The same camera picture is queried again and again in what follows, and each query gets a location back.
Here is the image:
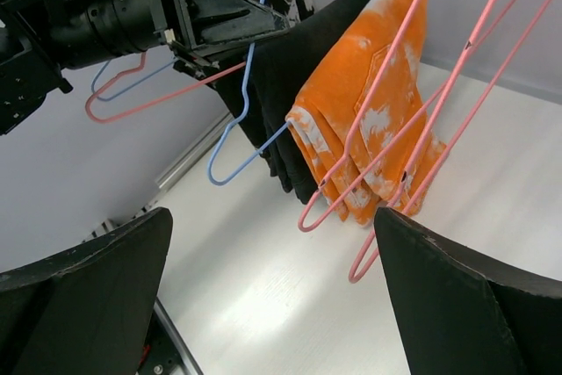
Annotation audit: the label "blue hanger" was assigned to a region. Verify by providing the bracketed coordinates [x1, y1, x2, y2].
[206, 0, 270, 186]
[90, 52, 177, 103]

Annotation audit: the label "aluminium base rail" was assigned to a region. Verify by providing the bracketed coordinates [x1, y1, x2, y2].
[137, 299, 203, 375]

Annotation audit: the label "empty right pink hanger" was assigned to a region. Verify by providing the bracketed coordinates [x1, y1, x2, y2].
[348, 0, 562, 284]

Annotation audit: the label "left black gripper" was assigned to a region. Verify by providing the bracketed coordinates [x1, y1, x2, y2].
[148, 0, 289, 80]

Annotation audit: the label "pink hanger of red trousers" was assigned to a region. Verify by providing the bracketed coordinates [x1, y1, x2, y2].
[287, 0, 499, 224]

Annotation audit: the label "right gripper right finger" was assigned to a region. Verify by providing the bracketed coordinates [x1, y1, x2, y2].
[373, 207, 561, 374]

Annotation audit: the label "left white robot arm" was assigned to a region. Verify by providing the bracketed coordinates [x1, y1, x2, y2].
[1, 0, 289, 133]

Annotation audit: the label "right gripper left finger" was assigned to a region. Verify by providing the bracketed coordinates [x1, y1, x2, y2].
[1, 207, 173, 374]

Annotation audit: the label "left pink hanger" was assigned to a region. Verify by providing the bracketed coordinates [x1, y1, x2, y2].
[84, 0, 365, 125]

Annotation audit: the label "plain black trousers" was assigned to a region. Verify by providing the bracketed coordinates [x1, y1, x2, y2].
[240, 0, 369, 203]

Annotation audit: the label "orange white trousers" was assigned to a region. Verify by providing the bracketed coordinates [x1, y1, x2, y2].
[286, 0, 428, 226]

